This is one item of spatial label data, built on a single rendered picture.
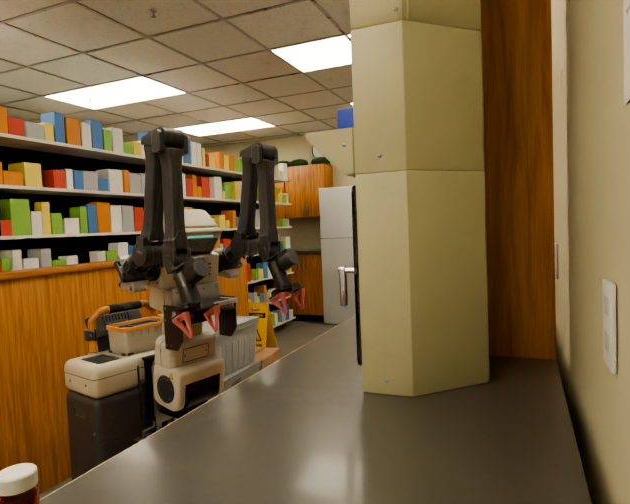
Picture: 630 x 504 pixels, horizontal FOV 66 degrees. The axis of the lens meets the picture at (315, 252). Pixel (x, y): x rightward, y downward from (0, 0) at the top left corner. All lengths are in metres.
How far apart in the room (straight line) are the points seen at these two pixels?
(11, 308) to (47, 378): 0.43
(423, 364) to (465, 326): 0.13
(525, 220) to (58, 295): 2.35
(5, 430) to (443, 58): 2.51
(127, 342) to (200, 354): 0.33
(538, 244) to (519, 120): 0.32
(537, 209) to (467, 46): 0.45
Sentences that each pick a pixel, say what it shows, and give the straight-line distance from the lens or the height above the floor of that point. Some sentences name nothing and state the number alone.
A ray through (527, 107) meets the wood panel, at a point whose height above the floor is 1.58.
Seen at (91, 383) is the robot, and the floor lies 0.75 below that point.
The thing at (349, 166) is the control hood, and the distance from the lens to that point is 1.05.
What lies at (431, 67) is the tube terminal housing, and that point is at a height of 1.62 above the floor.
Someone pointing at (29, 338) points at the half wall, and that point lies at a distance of 2.85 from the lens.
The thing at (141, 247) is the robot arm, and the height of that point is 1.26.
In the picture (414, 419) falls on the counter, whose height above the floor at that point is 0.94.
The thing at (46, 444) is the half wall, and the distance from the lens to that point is 3.03.
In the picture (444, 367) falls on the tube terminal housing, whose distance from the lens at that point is 1.10.
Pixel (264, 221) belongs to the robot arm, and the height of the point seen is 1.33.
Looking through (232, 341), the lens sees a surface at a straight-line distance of 3.39.
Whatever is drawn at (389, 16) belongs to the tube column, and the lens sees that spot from 1.11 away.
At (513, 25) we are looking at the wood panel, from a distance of 1.44.
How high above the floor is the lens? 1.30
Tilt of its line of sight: 3 degrees down
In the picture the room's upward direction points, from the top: 2 degrees counter-clockwise
